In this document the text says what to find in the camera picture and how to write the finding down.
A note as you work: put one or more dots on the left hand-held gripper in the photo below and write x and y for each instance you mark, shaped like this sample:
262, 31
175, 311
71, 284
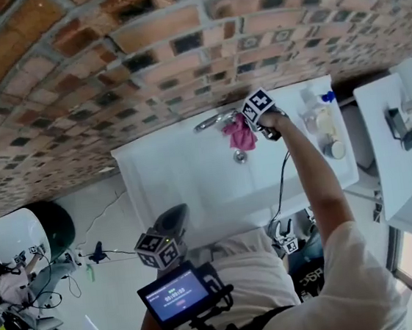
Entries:
163, 246

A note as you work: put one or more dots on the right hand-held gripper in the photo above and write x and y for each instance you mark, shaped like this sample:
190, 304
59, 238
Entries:
258, 104

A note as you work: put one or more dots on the pink cloth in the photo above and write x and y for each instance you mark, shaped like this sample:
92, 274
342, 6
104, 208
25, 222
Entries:
240, 134

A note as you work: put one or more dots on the chrome faucet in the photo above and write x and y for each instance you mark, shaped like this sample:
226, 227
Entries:
210, 122

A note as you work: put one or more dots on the person's right forearm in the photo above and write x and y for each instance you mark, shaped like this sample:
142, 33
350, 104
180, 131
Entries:
319, 184

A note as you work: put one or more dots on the person's right hand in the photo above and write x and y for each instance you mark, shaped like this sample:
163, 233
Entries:
275, 118

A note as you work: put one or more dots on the clear plastic bottle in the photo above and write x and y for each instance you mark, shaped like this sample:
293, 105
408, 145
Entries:
308, 119

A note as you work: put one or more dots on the black chest-mounted monitor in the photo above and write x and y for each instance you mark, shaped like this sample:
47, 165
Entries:
178, 297

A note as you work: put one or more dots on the chrome sink drain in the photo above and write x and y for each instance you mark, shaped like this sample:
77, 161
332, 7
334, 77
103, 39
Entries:
239, 156

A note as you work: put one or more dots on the soap bottle with blue pump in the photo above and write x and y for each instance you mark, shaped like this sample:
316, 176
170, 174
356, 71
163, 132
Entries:
322, 98

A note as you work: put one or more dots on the dark blue floor tool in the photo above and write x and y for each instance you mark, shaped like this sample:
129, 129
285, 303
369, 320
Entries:
97, 252

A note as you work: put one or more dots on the pale yellow soap bar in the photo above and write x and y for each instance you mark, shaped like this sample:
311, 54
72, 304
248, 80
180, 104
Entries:
326, 121

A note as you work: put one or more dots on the white sink basin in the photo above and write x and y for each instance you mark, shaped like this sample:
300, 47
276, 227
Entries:
185, 177

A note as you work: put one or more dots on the small green floor item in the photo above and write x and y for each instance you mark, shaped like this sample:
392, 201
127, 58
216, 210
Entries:
90, 273

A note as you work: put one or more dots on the round white jar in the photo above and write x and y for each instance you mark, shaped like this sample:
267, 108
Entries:
334, 149

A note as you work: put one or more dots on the black tabletop holder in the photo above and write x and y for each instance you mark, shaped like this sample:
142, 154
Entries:
395, 124

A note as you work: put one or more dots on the person's white T-shirt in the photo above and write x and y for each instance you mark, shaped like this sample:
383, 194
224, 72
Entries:
346, 292

